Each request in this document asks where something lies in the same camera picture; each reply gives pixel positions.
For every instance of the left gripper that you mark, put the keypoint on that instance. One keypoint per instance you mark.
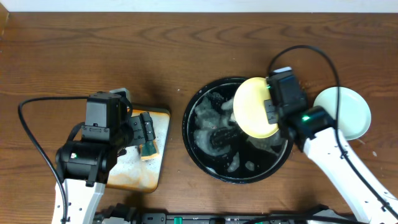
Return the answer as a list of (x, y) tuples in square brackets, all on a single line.
[(143, 127)]

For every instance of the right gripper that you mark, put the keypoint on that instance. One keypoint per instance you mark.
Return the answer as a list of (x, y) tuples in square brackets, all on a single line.
[(270, 112)]

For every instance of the green yellow sponge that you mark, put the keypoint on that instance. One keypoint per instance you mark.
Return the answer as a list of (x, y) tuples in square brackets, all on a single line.
[(148, 150)]

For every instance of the yellow plate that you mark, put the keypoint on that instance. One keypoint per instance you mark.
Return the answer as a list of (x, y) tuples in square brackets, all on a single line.
[(249, 110)]

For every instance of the light blue plate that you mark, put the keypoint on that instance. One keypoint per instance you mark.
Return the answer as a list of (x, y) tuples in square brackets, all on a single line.
[(354, 113)]

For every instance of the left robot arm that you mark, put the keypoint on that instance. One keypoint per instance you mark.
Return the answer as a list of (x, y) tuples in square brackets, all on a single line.
[(91, 151)]

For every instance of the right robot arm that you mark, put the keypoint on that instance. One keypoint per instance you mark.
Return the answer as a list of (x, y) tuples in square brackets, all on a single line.
[(316, 134)]

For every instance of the small rectangular black tray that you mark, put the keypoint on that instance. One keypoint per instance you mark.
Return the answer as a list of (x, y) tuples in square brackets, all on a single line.
[(166, 140)]

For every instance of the round black tray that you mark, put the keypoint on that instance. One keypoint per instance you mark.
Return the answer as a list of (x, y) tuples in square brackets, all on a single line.
[(219, 147)]

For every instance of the stained white cloth pad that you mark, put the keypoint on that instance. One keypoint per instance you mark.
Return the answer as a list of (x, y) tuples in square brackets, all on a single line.
[(136, 171)]

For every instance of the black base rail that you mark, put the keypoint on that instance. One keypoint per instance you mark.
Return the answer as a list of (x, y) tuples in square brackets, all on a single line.
[(197, 218)]

